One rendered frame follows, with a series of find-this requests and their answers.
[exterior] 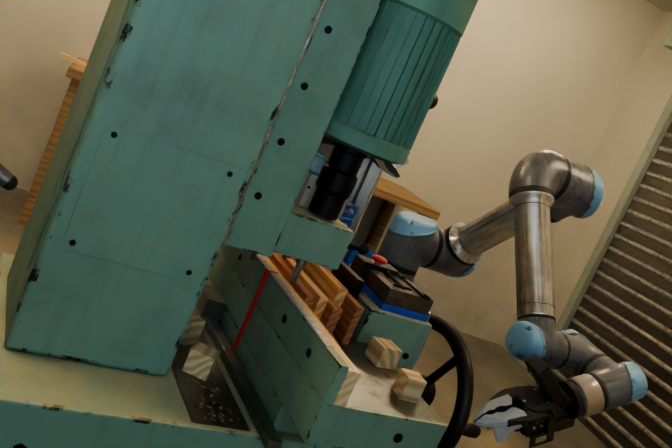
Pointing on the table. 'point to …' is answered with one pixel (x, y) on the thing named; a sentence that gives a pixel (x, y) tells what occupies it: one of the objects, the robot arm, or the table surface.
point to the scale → (296, 303)
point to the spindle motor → (404, 48)
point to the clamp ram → (349, 279)
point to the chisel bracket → (314, 239)
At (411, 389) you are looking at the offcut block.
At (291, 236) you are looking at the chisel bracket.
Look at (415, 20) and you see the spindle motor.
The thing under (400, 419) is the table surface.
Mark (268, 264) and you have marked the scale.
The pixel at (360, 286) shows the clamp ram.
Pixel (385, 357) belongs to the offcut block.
